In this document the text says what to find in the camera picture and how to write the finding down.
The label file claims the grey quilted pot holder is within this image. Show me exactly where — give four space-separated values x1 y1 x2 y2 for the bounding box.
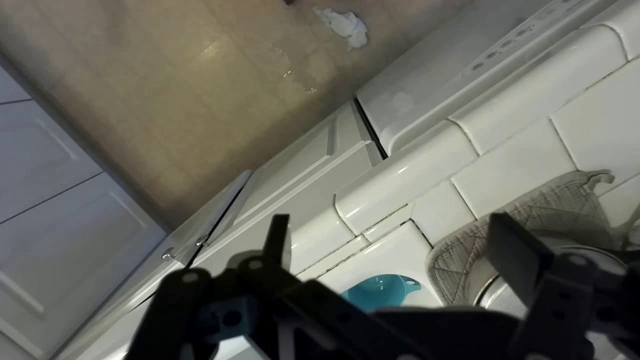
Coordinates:
426 169 617 307

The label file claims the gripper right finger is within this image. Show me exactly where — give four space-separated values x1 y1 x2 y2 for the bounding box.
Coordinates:
484 211 640 360

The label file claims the crumpled white cloth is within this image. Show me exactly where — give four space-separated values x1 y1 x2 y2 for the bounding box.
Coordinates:
314 6 369 50

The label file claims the teal plastic funnel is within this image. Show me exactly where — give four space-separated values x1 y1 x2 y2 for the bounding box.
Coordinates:
341 273 422 314

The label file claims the white cabinet door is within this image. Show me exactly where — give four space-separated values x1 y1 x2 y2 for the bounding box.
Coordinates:
197 100 388 257
47 170 253 360

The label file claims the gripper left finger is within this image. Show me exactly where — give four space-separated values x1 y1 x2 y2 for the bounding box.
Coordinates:
125 214 401 360

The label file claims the row of white cabinets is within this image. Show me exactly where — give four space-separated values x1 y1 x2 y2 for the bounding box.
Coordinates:
0 65 169 360

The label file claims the white dishwasher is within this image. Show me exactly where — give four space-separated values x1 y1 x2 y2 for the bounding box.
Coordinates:
354 0 623 158

